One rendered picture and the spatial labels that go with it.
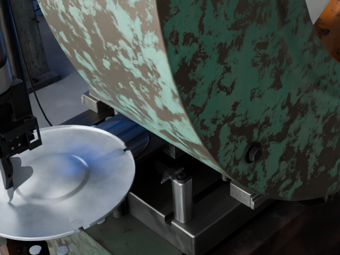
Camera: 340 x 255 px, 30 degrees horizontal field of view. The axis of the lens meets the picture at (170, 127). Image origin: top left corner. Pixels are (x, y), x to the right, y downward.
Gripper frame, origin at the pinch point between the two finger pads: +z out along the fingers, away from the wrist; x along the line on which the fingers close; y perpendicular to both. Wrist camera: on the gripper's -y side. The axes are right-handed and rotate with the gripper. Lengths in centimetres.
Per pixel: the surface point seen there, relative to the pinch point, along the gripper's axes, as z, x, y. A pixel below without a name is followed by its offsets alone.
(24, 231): 1.7, -7.7, -1.1
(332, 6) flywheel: -33, -37, 33
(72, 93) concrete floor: 80, 130, 94
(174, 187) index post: 1.8, -17.2, 22.4
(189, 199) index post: 4.2, -19.1, 23.9
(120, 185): 1.0, -11.0, 15.8
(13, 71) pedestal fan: 31, 86, 48
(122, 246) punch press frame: 15.1, -10.4, 15.0
